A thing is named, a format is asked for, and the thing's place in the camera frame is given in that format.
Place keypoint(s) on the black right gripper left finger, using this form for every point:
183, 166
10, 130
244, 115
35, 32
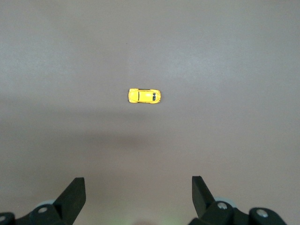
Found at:
72, 199

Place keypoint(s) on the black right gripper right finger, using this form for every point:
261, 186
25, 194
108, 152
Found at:
201, 199

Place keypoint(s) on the yellow beetle toy car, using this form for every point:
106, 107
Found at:
134, 95

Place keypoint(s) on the brown table mat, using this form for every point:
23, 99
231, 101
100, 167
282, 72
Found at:
211, 70

